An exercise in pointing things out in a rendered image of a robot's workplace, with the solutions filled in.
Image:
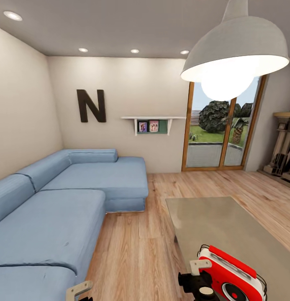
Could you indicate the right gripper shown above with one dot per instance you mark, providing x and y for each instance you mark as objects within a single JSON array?
[{"x": 188, "y": 280}]

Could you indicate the radio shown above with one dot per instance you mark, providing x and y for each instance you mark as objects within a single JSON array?
[{"x": 231, "y": 278}]

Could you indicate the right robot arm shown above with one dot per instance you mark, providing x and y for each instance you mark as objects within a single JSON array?
[{"x": 198, "y": 283}]

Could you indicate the shelf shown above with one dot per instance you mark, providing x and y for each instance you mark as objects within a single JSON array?
[{"x": 164, "y": 124}]

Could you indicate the wood fireplace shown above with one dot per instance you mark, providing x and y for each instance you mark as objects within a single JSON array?
[{"x": 279, "y": 167}]

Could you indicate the decorative sign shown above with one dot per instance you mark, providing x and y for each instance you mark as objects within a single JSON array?
[{"x": 84, "y": 98}]

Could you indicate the door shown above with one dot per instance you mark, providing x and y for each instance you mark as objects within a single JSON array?
[{"x": 218, "y": 133}]

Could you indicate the sofa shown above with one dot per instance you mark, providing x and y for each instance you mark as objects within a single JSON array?
[{"x": 51, "y": 214}]

